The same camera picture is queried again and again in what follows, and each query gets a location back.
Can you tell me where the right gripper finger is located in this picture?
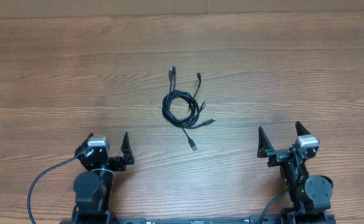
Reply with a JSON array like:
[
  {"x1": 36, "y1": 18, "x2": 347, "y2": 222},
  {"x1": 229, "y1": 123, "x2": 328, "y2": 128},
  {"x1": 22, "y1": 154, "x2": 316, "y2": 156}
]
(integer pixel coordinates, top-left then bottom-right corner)
[
  {"x1": 257, "y1": 126, "x2": 274, "y2": 158},
  {"x1": 295, "y1": 121, "x2": 310, "y2": 136}
]

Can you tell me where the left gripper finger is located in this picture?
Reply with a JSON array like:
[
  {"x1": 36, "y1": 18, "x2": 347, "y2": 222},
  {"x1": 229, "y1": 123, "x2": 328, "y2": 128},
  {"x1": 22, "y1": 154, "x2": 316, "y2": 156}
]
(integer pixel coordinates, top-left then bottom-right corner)
[
  {"x1": 121, "y1": 131, "x2": 134, "y2": 165},
  {"x1": 81, "y1": 133, "x2": 93, "y2": 147}
]

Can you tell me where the black USB cable bundle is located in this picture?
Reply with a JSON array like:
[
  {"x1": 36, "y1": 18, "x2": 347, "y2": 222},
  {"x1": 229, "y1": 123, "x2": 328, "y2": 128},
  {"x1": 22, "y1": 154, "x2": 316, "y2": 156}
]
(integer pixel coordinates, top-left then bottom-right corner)
[{"x1": 161, "y1": 64, "x2": 217, "y2": 152}]

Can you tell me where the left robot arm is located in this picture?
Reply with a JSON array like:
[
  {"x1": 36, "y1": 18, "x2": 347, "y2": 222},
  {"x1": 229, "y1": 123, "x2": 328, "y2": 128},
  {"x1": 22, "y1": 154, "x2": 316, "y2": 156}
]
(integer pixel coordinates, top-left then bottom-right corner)
[{"x1": 72, "y1": 133, "x2": 134, "y2": 224}]

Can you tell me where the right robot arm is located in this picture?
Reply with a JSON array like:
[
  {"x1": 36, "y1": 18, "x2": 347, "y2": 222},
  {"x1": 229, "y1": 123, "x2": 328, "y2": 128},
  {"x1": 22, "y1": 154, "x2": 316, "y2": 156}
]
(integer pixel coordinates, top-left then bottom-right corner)
[{"x1": 257, "y1": 121, "x2": 336, "y2": 223}]

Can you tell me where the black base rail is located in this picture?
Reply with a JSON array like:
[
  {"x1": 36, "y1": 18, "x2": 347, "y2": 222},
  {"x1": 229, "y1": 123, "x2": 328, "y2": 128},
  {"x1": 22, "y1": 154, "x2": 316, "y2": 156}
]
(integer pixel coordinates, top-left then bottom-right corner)
[{"x1": 60, "y1": 215, "x2": 337, "y2": 224}]

